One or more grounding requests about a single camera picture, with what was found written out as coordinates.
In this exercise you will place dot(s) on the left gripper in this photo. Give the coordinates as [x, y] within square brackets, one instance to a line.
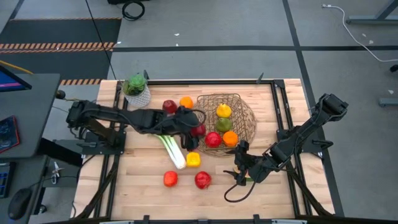
[185, 119]

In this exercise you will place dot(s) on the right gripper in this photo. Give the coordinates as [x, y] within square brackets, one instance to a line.
[253, 168]

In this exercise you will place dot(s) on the red apple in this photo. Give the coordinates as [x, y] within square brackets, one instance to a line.
[203, 180]
[170, 179]
[213, 139]
[199, 131]

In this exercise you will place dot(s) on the yellow bell pepper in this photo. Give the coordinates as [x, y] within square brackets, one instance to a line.
[193, 159]

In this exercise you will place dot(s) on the watermelon slice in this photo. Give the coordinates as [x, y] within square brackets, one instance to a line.
[249, 179]

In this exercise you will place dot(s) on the green and white leek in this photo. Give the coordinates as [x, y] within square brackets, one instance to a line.
[174, 152]

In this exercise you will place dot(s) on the orange fruit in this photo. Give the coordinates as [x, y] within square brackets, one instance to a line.
[230, 138]
[186, 102]

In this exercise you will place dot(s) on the green pear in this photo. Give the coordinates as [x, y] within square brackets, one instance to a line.
[224, 124]

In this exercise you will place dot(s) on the yellow pear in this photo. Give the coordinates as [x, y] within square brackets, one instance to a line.
[224, 111]

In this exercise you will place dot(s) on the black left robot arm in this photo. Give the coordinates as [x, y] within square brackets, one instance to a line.
[140, 119]

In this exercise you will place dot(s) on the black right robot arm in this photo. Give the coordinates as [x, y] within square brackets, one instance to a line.
[295, 135]

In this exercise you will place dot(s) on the succulent in white patterned pot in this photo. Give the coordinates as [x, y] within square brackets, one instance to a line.
[136, 98]

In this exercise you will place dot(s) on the silver carabiner clip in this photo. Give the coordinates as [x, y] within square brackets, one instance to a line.
[56, 172]

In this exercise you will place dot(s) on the black round knob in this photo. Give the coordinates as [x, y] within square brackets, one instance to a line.
[60, 94]

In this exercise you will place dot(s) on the dark grey desk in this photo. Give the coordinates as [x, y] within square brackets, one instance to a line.
[34, 109]

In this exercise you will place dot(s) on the grey table foot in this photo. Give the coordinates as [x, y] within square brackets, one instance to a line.
[388, 102]

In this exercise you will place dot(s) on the grey side desk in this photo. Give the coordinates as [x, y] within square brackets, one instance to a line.
[31, 174]

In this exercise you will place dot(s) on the black hazard-striped floor mat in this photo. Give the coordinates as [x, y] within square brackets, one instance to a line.
[62, 31]

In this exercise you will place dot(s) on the black computer mouse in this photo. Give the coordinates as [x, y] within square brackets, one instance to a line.
[19, 203]

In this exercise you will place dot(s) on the black caster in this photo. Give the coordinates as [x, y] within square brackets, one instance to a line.
[395, 68]

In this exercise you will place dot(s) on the red patterned tablet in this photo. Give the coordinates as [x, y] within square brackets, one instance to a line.
[7, 133]

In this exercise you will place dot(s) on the black keyboard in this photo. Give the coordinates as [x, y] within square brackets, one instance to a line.
[4, 180]

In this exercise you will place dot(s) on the computer monitor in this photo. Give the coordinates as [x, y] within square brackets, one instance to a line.
[9, 83]

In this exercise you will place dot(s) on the black aluminium table frame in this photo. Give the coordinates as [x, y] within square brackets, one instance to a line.
[217, 82]

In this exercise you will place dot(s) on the grey table leg frame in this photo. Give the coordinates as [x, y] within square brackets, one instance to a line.
[367, 20]

